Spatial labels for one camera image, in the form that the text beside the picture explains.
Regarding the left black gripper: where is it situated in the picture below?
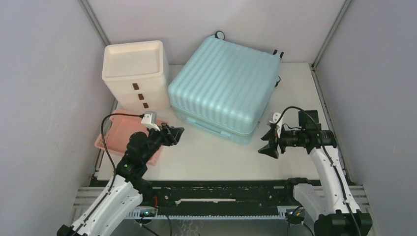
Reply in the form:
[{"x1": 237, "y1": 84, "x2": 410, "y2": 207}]
[{"x1": 142, "y1": 122, "x2": 184, "y2": 163}]

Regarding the light blue ribbed suitcase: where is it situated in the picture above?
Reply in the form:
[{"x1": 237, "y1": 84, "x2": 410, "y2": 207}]
[{"x1": 168, "y1": 31, "x2": 283, "y2": 145}]

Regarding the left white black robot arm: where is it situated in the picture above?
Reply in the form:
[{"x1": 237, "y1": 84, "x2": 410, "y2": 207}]
[{"x1": 57, "y1": 123, "x2": 184, "y2": 236}]

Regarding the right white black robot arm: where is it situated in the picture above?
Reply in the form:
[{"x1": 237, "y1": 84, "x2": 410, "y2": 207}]
[{"x1": 258, "y1": 107, "x2": 373, "y2": 236}]

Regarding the pink perforated plastic basket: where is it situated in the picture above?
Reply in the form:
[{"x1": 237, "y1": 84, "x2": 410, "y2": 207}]
[{"x1": 104, "y1": 109, "x2": 149, "y2": 157}]

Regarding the white three-drawer storage cabinet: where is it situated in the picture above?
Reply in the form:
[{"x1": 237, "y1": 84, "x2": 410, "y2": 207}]
[{"x1": 102, "y1": 40, "x2": 171, "y2": 113}]

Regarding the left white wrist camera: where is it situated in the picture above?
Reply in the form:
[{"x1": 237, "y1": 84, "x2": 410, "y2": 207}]
[{"x1": 141, "y1": 111, "x2": 160, "y2": 131}]

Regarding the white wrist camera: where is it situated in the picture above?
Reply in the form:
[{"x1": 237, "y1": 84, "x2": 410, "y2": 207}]
[
  {"x1": 141, "y1": 111, "x2": 160, "y2": 131},
  {"x1": 269, "y1": 112, "x2": 283, "y2": 138}
]

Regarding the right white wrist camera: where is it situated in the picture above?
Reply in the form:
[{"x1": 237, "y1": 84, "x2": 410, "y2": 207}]
[{"x1": 269, "y1": 112, "x2": 283, "y2": 138}]

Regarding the right black camera cable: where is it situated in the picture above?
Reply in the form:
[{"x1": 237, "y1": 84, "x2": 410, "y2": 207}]
[{"x1": 277, "y1": 106, "x2": 364, "y2": 236}]

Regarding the black camera cable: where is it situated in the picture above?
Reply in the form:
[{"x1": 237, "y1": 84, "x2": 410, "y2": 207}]
[
  {"x1": 65, "y1": 114, "x2": 146, "y2": 236},
  {"x1": 277, "y1": 106, "x2": 364, "y2": 236}
]

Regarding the black mounting rail base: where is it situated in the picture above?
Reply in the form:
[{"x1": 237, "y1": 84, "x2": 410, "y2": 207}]
[{"x1": 89, "y1": 177, "x2": 323, "y2": 217}]

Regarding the white slotted cable duct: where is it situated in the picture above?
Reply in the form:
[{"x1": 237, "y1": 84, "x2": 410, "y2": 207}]
[{"x1": 125, "y1": 208, "x2": 288, "y2": 220}]

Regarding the left black camera cable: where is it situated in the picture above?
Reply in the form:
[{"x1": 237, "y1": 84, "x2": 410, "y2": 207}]
[{"x1": 65, "y1": 114, "x2": 146, "y2": 236}]

